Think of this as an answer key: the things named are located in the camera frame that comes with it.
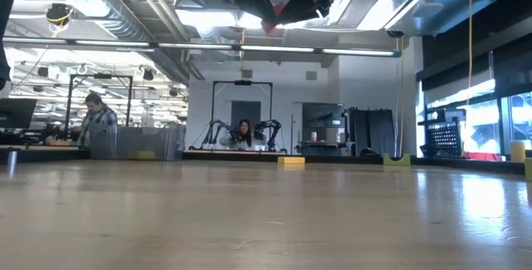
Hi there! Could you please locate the black curtain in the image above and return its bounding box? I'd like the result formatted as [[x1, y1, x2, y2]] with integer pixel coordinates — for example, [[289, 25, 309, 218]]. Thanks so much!
[[347, 106, 397, 157]]

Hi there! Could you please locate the long LED light bar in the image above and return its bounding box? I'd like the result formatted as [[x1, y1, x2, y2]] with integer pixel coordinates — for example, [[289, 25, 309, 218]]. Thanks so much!
[[0, 36, 402, 58]]

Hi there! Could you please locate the person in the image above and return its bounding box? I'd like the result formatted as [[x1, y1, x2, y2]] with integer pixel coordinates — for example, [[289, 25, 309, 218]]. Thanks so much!
[[72, 92, 119, 149], [219, 119, 269, 151]]

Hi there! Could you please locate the silver spiral air duct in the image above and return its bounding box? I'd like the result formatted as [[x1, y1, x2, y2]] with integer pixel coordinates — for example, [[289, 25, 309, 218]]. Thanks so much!
[[31, 0, 157, 43]]

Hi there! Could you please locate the green arched foam block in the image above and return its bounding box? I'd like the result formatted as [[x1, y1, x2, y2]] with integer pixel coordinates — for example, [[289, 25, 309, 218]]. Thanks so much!
[[382, 153, 411, 167]]

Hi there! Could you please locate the black perforated cart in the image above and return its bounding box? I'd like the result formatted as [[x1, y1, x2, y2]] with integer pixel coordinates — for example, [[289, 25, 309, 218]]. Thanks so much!
[[417, 109, 466, 159]]

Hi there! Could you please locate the dark grey translucent bin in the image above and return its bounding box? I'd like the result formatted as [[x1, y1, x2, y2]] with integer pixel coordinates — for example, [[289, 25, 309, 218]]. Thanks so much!
[[89, 122, 186, 161]]

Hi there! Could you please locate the black computer monitor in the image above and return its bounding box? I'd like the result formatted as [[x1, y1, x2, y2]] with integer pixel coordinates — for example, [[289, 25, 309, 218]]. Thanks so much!
[[0, 97, 38, 130]]

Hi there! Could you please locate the dark grey door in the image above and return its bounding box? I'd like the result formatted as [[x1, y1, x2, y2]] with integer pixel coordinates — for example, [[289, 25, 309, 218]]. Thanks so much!
[[230, 100, 263, 132]]

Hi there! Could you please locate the black background station frame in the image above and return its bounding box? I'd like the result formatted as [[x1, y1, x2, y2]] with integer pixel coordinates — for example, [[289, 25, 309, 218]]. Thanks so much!
[[65, 73, 135, 132], [209, 79, 274, 151]]

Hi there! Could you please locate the silver rectangular air duct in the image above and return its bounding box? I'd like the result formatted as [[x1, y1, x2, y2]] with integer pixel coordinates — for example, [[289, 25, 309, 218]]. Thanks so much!
[[357, 0, 509, 37]]

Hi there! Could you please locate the black yellow cable reel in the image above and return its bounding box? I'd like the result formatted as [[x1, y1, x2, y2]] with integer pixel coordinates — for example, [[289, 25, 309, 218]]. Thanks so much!
[[44, 2, 75, 27]]

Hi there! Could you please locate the yellow hanging cord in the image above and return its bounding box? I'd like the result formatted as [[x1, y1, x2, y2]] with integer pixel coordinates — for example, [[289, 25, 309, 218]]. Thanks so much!
[[466, 0, 475, 107]]

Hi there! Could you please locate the yellow cylinder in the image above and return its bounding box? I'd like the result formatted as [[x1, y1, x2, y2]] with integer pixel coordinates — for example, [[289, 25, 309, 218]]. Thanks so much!
[[509, 139, 532, 164]]

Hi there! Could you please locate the red low object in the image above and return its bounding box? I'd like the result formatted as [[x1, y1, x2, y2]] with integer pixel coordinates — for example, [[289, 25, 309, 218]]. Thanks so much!
[[463, 151, 500, 162]]

